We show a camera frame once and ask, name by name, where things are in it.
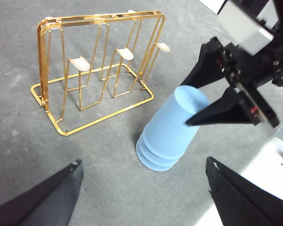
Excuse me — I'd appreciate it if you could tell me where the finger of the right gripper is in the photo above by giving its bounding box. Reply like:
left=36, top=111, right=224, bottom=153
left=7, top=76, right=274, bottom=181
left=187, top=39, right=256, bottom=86
left=179, top=37, right=227, bottom=90
left=185, top=87, right=253, bottom=128

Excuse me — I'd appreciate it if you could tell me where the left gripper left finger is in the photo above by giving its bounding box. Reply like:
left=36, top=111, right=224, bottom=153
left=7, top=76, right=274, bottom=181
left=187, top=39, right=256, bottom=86
left=0, top=159, right=84, bottom=226

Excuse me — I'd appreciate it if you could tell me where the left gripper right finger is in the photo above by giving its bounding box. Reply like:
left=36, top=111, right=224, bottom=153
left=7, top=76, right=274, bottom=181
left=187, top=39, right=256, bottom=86
left=206, top=156, right=283, bottom=226

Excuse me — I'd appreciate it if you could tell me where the blue ribbed plastic cup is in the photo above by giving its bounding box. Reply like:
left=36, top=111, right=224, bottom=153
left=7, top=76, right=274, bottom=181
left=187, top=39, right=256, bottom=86
left=141, top=85, right=212, bottom=161
left=135, top=143, right=180, bottom=172
left=136, top=134, right=186, bottom=167

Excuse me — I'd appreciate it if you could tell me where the pale grey camera box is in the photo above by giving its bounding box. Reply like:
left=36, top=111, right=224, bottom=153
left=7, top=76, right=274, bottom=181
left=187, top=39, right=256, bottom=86
left=216, top=0, right=274, bottom=56

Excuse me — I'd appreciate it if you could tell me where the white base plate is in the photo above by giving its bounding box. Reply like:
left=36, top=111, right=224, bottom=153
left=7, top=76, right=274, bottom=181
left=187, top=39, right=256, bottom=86
left=195, top=137, right=283, bottom=226

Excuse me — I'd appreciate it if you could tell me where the gold wire cup holder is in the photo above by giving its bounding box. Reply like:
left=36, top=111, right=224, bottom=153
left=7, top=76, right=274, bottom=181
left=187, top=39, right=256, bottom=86
left=30, top=9, right=171, bottom=137

